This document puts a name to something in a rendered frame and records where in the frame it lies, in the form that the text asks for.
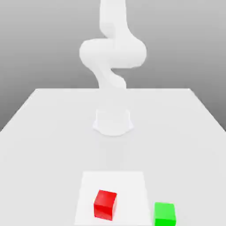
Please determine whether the small green cube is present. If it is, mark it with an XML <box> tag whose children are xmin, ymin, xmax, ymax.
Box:
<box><xmin>154</xmin><ymin>202</ymin><xmax>177</xmax><ymax>226</ymax></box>

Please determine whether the small red cube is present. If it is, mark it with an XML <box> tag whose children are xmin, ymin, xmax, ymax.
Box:
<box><xmin>93</xmin><ymin>189</ymin><xmax>117</xmax><ymax>221</ymax></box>

